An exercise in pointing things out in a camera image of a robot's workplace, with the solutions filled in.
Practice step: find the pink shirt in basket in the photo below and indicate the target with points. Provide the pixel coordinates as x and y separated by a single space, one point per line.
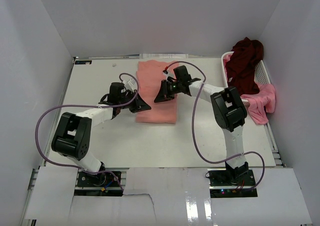
262 103

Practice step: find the papers behind table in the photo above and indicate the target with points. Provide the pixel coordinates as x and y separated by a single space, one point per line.
162 55

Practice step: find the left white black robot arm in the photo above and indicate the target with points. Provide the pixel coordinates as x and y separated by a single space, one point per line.
73 133

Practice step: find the white plastic laundry basket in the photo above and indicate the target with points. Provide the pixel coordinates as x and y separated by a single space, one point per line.
261 76

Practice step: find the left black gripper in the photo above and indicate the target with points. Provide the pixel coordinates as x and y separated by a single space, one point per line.
139 105

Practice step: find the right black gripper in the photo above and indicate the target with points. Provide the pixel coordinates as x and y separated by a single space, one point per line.
164 94

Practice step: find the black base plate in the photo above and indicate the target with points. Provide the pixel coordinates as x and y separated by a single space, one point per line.
222 186
105 185

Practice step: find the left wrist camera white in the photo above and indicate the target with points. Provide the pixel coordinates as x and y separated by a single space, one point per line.
130 84

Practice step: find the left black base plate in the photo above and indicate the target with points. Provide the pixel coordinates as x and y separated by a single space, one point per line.
105 185

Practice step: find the salmon pink t shirt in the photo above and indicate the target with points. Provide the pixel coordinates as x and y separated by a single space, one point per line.
150 74

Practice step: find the white paper sheets front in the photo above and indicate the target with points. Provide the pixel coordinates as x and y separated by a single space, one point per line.
167 197

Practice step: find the dark red shirt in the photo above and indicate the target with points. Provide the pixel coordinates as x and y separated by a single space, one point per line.
240 68

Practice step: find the black label sticker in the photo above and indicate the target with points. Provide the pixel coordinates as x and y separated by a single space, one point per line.
83 62

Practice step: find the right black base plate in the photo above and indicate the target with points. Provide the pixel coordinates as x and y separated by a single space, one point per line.
222 186

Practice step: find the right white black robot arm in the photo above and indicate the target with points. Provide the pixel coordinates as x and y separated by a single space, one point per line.
229 113

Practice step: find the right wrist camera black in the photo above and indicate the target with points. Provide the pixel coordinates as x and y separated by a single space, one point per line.
181 74

